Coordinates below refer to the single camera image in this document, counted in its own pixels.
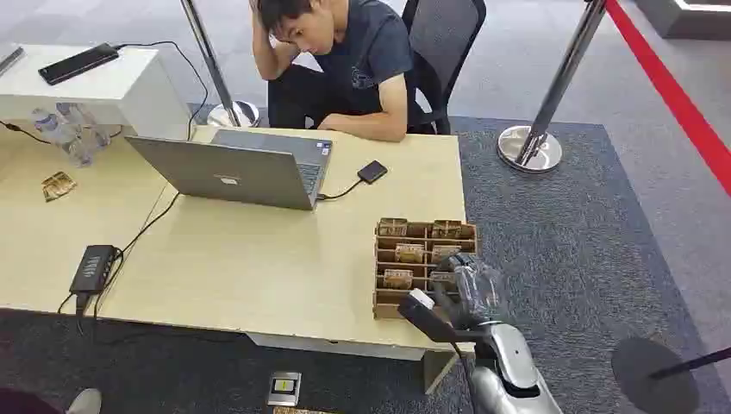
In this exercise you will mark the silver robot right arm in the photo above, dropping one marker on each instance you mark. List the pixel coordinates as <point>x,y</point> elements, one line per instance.
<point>511,365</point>

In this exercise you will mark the brown card stack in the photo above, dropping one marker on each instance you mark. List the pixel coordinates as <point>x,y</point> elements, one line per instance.
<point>443,252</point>
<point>393,227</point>
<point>398,279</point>
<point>409,253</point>

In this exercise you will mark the small black external drive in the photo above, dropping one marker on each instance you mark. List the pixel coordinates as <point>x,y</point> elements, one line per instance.
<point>372,171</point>

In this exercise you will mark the wooden card box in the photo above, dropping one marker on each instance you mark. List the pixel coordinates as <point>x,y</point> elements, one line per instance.
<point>394,303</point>

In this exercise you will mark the pale wooden desk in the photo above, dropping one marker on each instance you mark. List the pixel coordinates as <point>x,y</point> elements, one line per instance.
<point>274,268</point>
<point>51,240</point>

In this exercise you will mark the grey laptop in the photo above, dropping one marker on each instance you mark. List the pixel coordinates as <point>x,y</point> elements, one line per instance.
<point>240,171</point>

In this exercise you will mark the person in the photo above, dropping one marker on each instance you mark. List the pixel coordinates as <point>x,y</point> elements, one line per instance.
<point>342,63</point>

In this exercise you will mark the black office chair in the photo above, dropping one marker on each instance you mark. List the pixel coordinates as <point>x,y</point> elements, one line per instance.
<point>442,51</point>

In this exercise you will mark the metal floor socket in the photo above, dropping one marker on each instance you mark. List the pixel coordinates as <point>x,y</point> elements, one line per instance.
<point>284,388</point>

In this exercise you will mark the black power adapter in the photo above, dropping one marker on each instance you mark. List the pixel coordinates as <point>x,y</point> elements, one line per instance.
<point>93,269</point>

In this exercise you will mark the white cabinet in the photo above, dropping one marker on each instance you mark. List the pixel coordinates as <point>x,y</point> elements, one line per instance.
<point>103,85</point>

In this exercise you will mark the clear plastic water bottle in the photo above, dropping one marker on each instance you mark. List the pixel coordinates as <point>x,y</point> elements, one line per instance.
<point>85,123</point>
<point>60,137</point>

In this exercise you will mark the brown loose card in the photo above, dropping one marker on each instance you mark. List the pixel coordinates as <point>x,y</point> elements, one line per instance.
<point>57,185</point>

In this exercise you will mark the black flat device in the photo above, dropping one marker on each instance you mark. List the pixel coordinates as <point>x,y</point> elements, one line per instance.
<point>78,63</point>

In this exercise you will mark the red barrier belt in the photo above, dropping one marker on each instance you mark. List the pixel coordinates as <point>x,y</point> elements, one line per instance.
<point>674,97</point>

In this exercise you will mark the black stanchion base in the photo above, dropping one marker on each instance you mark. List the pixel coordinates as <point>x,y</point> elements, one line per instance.
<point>654,374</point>

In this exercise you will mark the person's grey shoe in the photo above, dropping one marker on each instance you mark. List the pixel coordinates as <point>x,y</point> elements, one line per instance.
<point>85,402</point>

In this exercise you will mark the grey platform block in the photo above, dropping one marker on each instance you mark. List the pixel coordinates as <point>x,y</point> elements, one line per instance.
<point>685,17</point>

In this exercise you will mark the grey flat device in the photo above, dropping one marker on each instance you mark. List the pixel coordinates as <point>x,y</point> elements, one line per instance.
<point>10,58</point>

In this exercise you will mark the chrome stanchion post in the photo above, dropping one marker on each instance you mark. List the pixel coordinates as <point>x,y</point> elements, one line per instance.
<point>548,103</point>
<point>220,74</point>

